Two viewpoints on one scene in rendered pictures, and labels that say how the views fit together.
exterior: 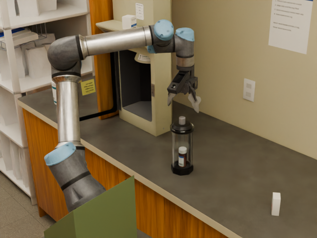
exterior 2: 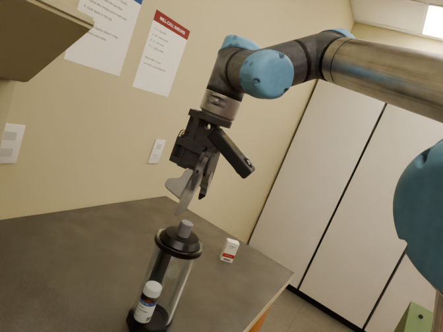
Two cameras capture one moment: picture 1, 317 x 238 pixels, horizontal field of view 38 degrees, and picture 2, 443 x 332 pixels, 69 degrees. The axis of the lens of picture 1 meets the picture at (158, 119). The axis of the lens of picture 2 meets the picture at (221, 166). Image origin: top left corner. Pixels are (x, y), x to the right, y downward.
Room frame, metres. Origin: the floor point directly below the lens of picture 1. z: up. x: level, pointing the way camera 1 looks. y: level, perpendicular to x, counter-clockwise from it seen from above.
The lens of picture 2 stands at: (2.08, 0.51, 1.48)
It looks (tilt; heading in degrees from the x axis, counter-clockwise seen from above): 11 degrees down; 247
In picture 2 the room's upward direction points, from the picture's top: 21 degrees clockwise
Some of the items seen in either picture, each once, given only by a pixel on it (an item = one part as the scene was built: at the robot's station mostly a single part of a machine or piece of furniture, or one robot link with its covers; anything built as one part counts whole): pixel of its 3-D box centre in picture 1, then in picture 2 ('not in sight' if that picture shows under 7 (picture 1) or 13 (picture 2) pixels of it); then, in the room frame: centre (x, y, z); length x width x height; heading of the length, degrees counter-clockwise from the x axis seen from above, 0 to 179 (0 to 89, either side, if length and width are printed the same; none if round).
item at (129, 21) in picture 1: (129, 22); not in sight; (2.22, 0.13, 1.54); 0.05 x 0.05 x 0.06; 60
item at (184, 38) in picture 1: (184, 42); (234, 68); (1.86, -0.11, 1.54); 0.09 x 0.08 x 0.11; 95
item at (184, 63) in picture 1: (184, 60); (219, 106); (1.86, -0.11, 1.46); 0.08 x 0.08 x 0.05
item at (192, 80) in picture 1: (185, 78); (202, 142); (1.87, -0.12, 1.38); 0.09 x 0.08 x 0.12; 146
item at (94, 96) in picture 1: (89, 83); not in sight; (2.32, 0.36, 1.19); 0.30 x 0.01 x 0.40; 121
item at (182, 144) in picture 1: (182, 147); (164, 281); (1.84, -0.10, 1.06); 0.11 x 0.11 x 0.21
